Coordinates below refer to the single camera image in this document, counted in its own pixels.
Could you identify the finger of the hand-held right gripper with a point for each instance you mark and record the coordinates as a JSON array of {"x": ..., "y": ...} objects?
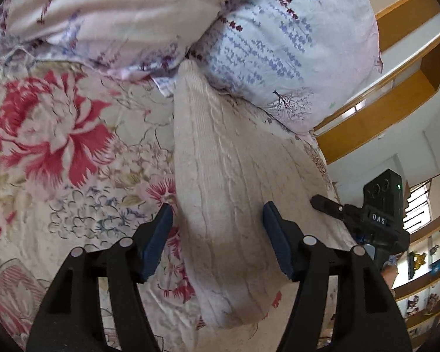
[{"x": 328, "y": 205}]

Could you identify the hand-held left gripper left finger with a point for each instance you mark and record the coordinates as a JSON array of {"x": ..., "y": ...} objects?
[{"x": 157, "y": 242}]

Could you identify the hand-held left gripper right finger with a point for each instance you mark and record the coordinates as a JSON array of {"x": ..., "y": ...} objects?
[{"x": 277, "y": 242}]

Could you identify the person's right forearm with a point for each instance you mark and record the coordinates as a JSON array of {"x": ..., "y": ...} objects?
[{"x": 388, "y": 275}]

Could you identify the window with bars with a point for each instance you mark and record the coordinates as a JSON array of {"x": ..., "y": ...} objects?
[{"x": 420, "y": 205}]

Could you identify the yellow toy figure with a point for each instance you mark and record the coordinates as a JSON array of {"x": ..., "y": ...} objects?
[{"x": 420, "y": 260}]

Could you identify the blue box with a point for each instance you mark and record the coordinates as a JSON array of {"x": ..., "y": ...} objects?
[{"x": 438, "y": 264}]

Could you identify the yellow wooden cabinet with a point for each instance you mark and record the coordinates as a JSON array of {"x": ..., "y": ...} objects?
[{"x": 381, "y": 117}]

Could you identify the floral bedsheet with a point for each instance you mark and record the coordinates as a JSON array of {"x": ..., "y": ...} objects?
[{"x": 58, "y": 190}]

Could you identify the blue lavender print pillow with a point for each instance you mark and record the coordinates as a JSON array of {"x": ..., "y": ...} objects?
[{"x": 297, "y": 44}]

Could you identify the pink floral pillow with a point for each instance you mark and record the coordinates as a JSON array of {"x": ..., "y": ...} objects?
[{"x": 113, "y": 11}]

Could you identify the wooden wall shelf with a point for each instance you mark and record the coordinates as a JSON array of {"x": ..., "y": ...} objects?
[{"x": 425, "y": 286}]

